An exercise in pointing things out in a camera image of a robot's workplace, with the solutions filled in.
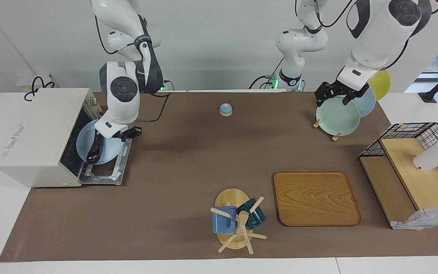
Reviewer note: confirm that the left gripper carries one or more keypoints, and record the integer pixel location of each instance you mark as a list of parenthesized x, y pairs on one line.
[(338, 88)]

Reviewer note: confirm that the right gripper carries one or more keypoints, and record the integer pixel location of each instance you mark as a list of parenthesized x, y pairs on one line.
[(128, 133)]

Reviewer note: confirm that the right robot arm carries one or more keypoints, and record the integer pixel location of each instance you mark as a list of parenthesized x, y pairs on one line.
[(120, 106)]

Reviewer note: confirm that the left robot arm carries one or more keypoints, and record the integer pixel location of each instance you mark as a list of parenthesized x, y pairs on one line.
[(375, 45)]

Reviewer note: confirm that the silver oven door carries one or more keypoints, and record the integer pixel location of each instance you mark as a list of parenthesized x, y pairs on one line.
[(118, 167)]

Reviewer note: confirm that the dark purple eggplant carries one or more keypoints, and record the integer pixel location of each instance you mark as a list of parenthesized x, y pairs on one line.
[(94, 150)]

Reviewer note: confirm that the white toaster oven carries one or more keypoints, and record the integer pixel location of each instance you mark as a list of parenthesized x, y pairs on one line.
[(36, 140)]

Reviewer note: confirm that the mint green plate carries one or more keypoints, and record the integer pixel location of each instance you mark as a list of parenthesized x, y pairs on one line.
[(337, 118)]

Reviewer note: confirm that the light blue plate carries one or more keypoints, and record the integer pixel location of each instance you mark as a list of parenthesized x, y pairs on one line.
[(110, 150)]

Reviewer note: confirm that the pale blue plate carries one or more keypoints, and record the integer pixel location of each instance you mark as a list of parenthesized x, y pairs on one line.
[(367, 104)]

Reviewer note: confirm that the wooden plate rack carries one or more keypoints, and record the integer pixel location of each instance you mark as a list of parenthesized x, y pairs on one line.
[(335, 137)]

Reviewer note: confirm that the yellow plate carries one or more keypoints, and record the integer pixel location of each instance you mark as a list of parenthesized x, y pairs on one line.
[(381, 83)]

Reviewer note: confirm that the blue call bell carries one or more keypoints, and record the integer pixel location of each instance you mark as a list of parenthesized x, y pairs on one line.
[(226, 110)]

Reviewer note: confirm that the wooden tray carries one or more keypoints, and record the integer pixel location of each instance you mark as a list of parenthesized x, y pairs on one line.
[(316, 198)]

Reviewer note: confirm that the white cup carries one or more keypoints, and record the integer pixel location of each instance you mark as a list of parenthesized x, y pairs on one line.
[(432, 156)]

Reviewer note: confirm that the white power strip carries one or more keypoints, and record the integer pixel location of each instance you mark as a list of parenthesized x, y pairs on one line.
[(27, 82)]

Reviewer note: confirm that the wooden mug tree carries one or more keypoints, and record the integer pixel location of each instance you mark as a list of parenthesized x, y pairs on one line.
[(230, 198)]

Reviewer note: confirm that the blue mug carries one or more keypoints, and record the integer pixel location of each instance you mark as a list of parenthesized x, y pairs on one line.
[(222, 222)]

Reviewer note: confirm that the dark green mug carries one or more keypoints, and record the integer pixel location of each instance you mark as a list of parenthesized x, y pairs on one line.
[(255, 219)]

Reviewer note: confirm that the grey patterned cloth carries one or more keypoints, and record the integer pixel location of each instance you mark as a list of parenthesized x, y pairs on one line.
[(424, 219)]

